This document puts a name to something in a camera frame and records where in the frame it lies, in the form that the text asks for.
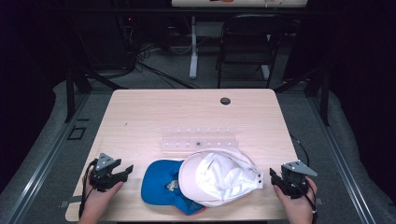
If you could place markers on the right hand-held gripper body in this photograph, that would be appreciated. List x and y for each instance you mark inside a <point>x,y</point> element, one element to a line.
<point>294,183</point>

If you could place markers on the black metal stand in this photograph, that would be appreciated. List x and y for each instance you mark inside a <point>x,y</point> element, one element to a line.
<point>324,99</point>
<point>71,93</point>

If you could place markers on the black table grommet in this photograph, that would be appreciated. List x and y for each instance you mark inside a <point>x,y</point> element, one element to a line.
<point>225,100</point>

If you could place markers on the black tape square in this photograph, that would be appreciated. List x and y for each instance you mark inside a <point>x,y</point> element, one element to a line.
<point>71,133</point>

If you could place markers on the short white desk foot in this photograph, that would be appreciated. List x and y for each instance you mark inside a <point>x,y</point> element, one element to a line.
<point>265,72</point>

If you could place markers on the black folding chair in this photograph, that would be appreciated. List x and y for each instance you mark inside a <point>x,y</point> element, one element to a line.
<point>246,46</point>

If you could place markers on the white desk top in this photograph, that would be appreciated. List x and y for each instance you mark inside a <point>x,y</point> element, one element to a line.
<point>239,3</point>

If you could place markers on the white cap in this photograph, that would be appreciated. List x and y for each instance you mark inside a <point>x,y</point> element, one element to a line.
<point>218,177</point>

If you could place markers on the person's left hand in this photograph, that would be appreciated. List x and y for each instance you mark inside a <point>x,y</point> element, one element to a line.
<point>96,202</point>

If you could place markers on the grey tape strip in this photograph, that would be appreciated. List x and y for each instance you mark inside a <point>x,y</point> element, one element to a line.
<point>67,202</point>

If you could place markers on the blue cap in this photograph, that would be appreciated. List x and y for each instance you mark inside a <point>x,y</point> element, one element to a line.
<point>157,183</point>

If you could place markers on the clear acrylic rack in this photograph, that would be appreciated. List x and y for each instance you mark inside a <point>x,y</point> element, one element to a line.
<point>199,138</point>

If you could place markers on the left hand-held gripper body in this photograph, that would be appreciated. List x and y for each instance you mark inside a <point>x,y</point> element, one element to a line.
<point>104,175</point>

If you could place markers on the person's right hand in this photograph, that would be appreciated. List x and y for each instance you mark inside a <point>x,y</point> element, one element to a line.
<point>300,208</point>

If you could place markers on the aluminium floor rail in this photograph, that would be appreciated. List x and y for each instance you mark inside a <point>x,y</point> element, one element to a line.
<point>342,161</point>
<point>46,161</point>

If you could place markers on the white desk leg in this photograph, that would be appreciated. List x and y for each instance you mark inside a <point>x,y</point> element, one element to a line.
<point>193,56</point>

